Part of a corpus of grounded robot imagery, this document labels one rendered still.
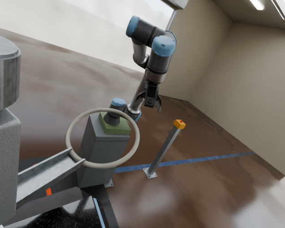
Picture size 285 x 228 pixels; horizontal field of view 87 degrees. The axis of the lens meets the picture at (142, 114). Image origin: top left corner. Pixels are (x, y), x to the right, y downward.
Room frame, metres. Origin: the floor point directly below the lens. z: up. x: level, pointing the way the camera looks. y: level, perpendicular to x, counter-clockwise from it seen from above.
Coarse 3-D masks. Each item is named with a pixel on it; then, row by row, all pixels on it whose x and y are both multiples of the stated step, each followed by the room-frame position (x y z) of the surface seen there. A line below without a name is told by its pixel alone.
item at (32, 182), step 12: (60, 156) 0.59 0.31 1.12; (36, 168) 0.47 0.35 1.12; (48, 168) 0.51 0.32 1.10; (60, 168) 0.54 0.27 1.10; (72, 168) 0.55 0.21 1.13; (24, 180) 0.41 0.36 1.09; (36, 180) 0.44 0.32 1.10; (48, 180) 0.43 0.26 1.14; (24, 192) 0.37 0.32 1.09; (36, 192) 0.38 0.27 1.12
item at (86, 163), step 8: (88, 112) 0.95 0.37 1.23; (96, 112) 0.99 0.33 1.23; (112, 112) 1.04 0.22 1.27; (120, 112) 1.04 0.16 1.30; (128, 120) 1.01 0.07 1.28; (72, 128) 0.80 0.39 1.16; (136, 128) 0.94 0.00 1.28; (136, 136) 0.89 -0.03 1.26; (136, 144) 0.82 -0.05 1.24; (72, 152) 0.64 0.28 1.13; (128, 152) 0.76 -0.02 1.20; (80, 160) 0.62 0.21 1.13; (120, 160) 0.69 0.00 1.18; (96, 168) 0.62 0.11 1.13; (104, 168) 0.63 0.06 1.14
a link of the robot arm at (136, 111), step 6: (144, 66) 1.27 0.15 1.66; (144, 78) 1.31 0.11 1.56; (144, 84) 1.31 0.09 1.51; (138, 90) 1.35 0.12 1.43; (132, 102) 1.40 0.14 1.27; (126, 108) 1.44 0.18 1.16; (132, 108) 1.40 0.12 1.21; (138, 108) 1.41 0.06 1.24; (132, 114) 1.40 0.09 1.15; (138, 114) 1.45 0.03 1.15
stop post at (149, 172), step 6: (174, 126) 1.97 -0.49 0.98; (180, 126) 1.90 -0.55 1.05; (174, 132) 1.93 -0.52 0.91; (168, 138) 1.95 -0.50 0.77; (174, 138) 1.96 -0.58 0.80; (168, 144) 1.92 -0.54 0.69; (162, 150) 1.94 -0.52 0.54; (156, 156) 1.97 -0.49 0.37; (162, 156) 1.94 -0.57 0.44; (156, 162) 1.93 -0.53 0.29; (144, 168) 2.00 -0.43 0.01; (150, 168) 1.95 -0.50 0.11; (156, 168) 1.97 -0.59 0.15; (150, 174) 1.93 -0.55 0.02; (156, 174) 1.99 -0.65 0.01
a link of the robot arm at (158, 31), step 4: (156, 28) 0.74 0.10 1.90; (160, 28) 0.76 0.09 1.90; (156, 32) 0.73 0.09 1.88; (160, 32) 0.74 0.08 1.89; (164, 32) 0.75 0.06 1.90; (168, 32) 0.78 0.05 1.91; (152, 36) 0.72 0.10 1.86; (156, 36) 0.73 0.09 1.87; (168, 36) 0.73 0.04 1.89; (172, 36) 0.75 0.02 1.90; (152, 40) 0.73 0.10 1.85
